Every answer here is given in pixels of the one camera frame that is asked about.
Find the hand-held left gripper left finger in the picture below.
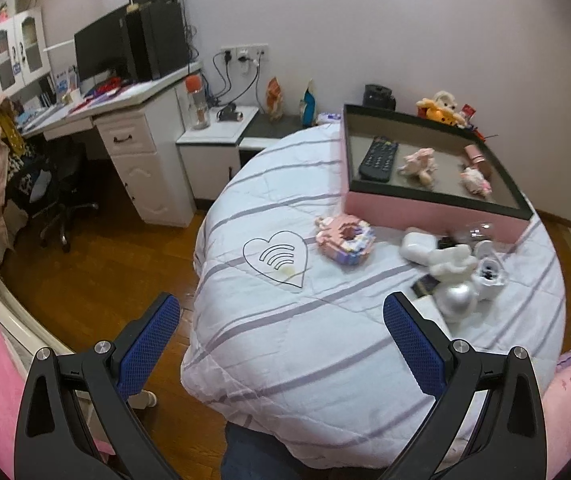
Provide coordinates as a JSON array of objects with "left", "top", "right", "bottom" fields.
[{"left": 14, "top": 292, "right": 182, "bottom": 480}]

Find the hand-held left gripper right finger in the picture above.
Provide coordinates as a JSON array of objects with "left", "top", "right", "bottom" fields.
[{"left": 383, "top": 291, "right": 549, "bottom": 480}]

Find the blue packet with gold edges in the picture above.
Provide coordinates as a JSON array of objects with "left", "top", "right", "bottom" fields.
[{"left": 412, "top": 276, "right": 440, "bottom": 302}]

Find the white earbud case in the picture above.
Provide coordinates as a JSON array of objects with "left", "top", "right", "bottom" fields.
[{"left": 400, "top": 228, "right": 439, "bottom": 263}]

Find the white cup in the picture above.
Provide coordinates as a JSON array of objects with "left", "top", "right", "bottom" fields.
[{"left": 472, "top": 255, "right": 509, "bottom": 302}]

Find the pink box with dark rim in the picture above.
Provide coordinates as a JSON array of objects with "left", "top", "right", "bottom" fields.
[{"left": 340, "top": 104, "right": 533, "bottom": 245}]

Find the person's leg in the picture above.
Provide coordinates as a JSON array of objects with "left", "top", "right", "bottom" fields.
[{"left": 222, "top": 422, "right": 386, "bottom": 480}]

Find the small pink figure toy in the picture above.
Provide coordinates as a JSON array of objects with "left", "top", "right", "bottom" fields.
[{"left": 460, "top": 167, "right": 493, "bottom": 198}]

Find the pink pony plush toy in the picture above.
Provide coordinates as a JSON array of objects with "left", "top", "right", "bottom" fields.
[{"left": 398, "top": 149, "right": 439, "bottom": 189}]

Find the white desk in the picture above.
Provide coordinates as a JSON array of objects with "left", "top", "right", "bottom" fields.
[{"left": 18, "top": 62, "right": 202, "bottom": 227}]

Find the black office chair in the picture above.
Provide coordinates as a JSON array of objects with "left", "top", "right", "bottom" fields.
[{"left": 5, "top": 140, "right": 99, "bottom": 253}]

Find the black remote control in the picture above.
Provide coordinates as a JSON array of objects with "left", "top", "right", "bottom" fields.
[{"left": 359, "top": 136, "right": 399, "bottom": 182}]

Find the pink cylinder bottle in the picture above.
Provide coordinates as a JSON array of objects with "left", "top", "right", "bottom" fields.
[{"left": 464, "top": 144, "right": 491, "bottom": 176}]

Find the white nightstand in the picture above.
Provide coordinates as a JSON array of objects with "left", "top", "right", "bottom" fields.
[{"left": 176, "top": 105, "right": 261, "bottom": 207}]

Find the red orange box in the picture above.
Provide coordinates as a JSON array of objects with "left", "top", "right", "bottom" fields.
[{"left": 460, "top": 105, "right": 489, "bottom": 138}]

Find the yellow and white plush toy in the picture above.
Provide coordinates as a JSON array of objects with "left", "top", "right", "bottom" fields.
[{"left": 417, "top": 91, "right": 466, "bottom": 128}]

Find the bottle with orange cap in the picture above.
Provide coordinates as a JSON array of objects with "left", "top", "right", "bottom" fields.
[{"left": 185, "top": 74, "right": 211, "bottom": 131}]

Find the small black device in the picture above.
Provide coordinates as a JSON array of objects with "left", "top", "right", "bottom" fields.
[{"left": 216, "top": 102, "right": 244, "bottom": 122}]

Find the orange snack bag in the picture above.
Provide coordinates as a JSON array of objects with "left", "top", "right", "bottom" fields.
[{"left": 265, "top": 77, "right": 286, "bottom": 122}]

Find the black computer monitor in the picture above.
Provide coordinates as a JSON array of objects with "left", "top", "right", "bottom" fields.
[{"left": 74, "top": 10, "right": 132, "bottom": 87}]

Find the black computer tower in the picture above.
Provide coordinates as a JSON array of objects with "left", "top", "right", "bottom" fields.
[{"left": 125, "top": 1, "right": 189, "bottom": 82}]

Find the black power cable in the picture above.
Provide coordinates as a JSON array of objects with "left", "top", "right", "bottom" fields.
[{"left": 212, "top": 52, "right": 261, "bottom": 108}]

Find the white wall socket strip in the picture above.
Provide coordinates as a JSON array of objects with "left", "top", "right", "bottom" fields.
[{"left": 220, "top": 45, "right": 269, "bottom": 64}]

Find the white wall cabinet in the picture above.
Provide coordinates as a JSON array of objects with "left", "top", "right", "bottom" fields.
[{"left": 0, "top": 7, "right": 52, "bottom": 98}]

